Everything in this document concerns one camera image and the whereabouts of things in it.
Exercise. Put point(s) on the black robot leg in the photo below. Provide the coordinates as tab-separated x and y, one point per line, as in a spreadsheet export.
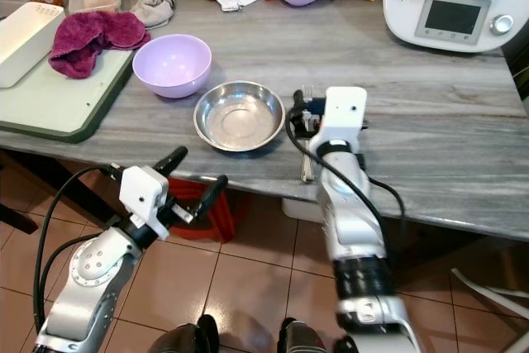
186	338
306	341

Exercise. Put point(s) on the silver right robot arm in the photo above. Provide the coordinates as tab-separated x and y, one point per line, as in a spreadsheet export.
354	225

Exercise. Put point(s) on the black left robot leg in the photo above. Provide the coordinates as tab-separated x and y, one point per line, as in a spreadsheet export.
186	338

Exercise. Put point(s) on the magenta towel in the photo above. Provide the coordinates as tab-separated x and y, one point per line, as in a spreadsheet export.
87	39

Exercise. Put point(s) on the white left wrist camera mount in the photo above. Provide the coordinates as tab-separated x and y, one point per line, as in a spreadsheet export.
145	194

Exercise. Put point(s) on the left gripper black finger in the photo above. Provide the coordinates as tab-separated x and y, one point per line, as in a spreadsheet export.
172	159
212	194

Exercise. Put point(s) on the white rectangular plastic tray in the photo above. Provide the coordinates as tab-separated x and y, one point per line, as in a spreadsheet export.
26	39

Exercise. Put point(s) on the red plastic stool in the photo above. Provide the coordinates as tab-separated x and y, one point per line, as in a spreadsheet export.
219	221

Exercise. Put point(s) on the dark wooden table leg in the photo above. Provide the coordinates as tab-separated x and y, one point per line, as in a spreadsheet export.
21	208

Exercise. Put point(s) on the shallow steel bowl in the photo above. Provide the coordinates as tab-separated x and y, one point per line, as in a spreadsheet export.
240	117

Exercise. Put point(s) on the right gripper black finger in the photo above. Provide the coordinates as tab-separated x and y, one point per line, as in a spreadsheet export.
298	109

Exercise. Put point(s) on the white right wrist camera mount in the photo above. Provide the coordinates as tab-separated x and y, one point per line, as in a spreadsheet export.
343	113

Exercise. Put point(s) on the pale green cutting board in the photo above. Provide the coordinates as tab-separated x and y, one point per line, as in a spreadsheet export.
50	105

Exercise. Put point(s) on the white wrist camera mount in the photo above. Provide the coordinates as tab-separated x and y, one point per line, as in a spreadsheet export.
343	113
145	194

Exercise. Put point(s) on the grey crumpled cloth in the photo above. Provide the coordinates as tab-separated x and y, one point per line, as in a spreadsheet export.
153	7

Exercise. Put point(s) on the white plastic storage box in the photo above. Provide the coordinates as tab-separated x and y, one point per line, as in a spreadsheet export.
300	208

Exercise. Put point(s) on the white kitchen machine with screen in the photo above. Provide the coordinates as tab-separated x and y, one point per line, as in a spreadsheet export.
446	6

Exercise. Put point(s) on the white metal table frame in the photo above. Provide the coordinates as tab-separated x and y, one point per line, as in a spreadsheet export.
488	291

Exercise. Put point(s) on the black right robot leg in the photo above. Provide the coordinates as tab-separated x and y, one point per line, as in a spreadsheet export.
306	341

